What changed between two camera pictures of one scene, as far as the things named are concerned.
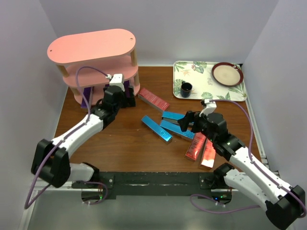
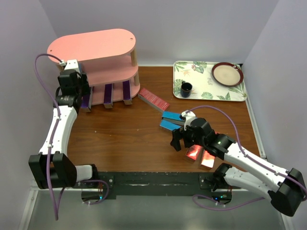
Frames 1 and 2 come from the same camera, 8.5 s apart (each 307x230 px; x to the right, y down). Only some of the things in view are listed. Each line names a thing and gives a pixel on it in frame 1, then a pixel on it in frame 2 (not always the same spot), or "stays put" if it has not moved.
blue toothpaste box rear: x=172 y=117 stays put
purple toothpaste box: x=88 y=92 stays put
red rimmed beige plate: x=228 y=74 stays put
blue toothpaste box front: x=159 y=131 → x=80 y=66
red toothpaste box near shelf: x=153 y=100 stays put
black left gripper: x=128 y=102 → x=83 y=82
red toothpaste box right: x=208 y=155 stays put
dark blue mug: x=186 y=89 stays put
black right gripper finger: x=184 y=122 → x=177 y=135
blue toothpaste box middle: x=175 y=128 stays put
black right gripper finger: x=190 y=115 → x=189 y=140
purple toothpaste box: x=127 y=88 stays put
